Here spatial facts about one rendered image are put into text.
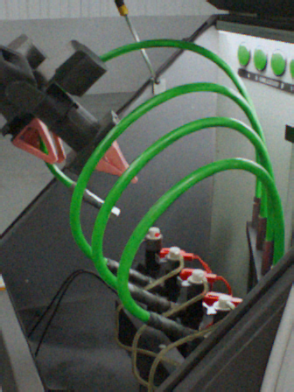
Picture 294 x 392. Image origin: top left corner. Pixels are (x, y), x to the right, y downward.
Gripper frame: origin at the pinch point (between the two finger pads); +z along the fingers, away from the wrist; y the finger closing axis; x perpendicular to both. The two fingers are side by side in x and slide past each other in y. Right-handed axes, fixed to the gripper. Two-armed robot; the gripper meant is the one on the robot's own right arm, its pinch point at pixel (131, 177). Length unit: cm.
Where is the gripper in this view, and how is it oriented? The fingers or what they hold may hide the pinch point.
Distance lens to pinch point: 94.6
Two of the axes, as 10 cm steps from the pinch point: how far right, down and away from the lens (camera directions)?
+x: -0.6, -3.4, 9.4
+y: 6.9, -6.9, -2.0
